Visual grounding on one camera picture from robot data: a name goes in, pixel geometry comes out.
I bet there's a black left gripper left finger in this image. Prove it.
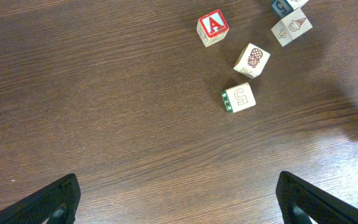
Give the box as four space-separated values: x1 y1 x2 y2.
0 174 81 224

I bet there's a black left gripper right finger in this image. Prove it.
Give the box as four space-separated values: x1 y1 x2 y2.
276 171 358 224

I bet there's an ice cream number four block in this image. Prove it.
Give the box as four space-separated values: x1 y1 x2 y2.
271 8 313 47

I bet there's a green edged number five block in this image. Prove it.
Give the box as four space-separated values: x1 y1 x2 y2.
221 82 256 113

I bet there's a pineapple picture wooden block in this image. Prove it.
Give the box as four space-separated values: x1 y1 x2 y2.
233 43 270 78

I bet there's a blue edged wooden block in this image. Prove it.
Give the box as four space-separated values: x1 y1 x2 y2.
270 0 309 18

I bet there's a red letter A block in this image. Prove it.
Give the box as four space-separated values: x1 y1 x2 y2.
196 9 229 47

